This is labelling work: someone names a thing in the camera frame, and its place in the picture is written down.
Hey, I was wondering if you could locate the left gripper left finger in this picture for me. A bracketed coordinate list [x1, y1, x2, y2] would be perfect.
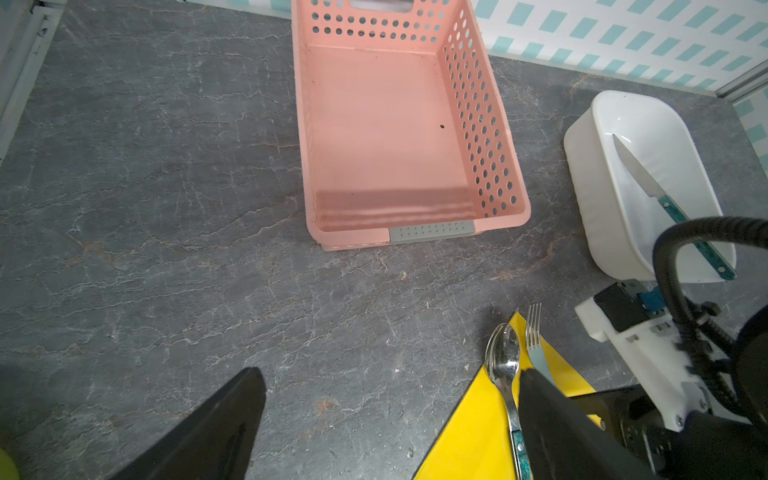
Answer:
[114, 367, 266, 479]

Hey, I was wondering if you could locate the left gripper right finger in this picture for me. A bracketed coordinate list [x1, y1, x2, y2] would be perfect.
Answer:
[519, 369, 655, 480]

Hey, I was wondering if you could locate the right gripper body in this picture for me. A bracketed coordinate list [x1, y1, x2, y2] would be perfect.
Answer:
[570, 384, 685, 474]

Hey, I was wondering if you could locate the spoon with teal handle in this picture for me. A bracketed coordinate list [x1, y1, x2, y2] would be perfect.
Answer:
[484, 323, 532, 480]

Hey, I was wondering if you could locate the fork with teal handle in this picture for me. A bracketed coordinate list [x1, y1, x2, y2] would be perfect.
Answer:
[525, 302, 555, 386]

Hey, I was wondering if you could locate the knife with teal handle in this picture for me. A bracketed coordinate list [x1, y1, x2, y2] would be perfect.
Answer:
[612, 134, 736, 280]

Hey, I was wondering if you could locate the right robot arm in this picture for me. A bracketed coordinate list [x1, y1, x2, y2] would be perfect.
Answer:
[575, 217, 767, 479]

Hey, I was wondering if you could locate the yellow paper napkin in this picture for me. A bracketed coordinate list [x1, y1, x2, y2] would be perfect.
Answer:
[415, 312, 595, 479]

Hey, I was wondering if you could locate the white plastic bin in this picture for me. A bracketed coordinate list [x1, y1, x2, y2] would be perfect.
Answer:
[564, 90, 722, 281]

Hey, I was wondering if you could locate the green plastic bowl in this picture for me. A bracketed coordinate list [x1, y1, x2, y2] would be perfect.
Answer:
[0, 449, 20, 480]

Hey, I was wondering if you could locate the pink plastic basket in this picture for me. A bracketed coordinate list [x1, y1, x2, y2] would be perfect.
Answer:
[291, 1, 531, 251]

